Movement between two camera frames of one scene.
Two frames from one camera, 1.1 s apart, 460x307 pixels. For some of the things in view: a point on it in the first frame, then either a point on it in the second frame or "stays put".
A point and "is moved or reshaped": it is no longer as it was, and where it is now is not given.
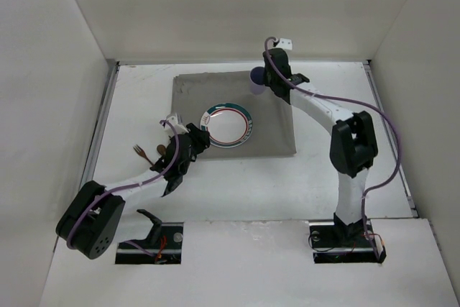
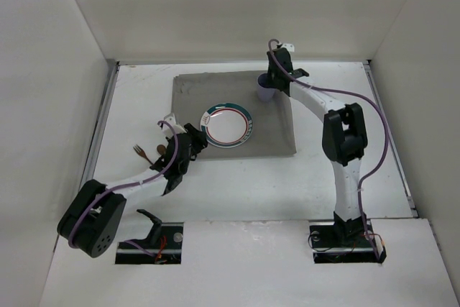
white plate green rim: (229, 125) stays put
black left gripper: (196, 136) stays put
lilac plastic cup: (256, 80) is moved or reshaped
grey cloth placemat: (273, 131) stays put
